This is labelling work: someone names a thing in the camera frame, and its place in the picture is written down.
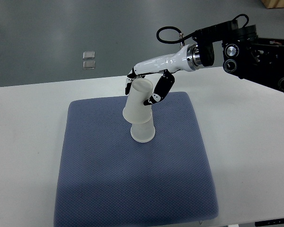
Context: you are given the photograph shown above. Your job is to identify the black coiled cable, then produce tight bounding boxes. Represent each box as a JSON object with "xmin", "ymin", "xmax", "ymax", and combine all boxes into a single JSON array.
[{"xmin": 156, "ymin": 14, "xmax": 249, "ymax": 45}]

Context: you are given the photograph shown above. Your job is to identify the white paper cup on mat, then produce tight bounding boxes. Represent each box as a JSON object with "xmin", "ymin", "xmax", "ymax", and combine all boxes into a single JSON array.
[{"xmin": 130, "ymin": 117, "xmax": 156, "ymax": 143}]

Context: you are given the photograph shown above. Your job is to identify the metal floor plate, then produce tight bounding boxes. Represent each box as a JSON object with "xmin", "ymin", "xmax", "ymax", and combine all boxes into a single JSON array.
[
  {"xmin": 83, "ymin": 60, "xmax": 95, "ymax": 70},
  {"xmin": 83, "ymin": 51, "xmax": 95, "ymax": 60}
]

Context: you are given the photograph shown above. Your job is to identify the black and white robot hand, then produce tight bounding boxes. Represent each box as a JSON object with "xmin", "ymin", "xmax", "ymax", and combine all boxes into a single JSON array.
[{"xmin": 125, "ymin": 44, "xmax": 199, "ymax": 106}]

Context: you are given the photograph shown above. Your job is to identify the blue textured mat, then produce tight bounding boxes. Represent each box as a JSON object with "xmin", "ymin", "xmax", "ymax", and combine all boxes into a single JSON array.
[{"xmin": 53, "ymin": 92, "xmax": 219, "ymax": 227}]

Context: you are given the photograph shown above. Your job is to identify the black control panel strip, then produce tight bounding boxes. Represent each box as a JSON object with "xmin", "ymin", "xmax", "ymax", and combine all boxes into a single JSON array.
[{"xmin": 255, "ymin": 218, "xmax": 284, "ymax": 227}]

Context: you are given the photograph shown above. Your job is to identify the brown wooden furniture corner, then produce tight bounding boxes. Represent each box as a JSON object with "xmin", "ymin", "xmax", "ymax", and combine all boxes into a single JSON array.
[{"xmin": 261, "ymin": 0, "xmax": 284, "ymax": 9}]

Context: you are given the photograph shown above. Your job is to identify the upper metal floor plate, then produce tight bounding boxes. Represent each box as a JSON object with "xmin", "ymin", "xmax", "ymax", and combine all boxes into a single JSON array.
[{"xmin": 83, "ymin": 51, "xmax": 95, "ymax": 60}]

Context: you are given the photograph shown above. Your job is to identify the white paper cup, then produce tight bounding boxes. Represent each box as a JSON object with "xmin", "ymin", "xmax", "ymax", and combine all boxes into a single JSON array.
[
  {"xmin": 130, "ymin": 117, "xmax": 156, "ymax": 143},
  {"xmin": 123, "ymin": 78, "xmax": 153, "ymax": 124}
]

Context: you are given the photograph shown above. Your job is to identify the lower metal floor plate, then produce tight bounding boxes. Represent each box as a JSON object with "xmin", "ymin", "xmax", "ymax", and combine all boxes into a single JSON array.
[{"xmin": 83, "ymin": 60, "xmax": 95, "ymax": 70}]

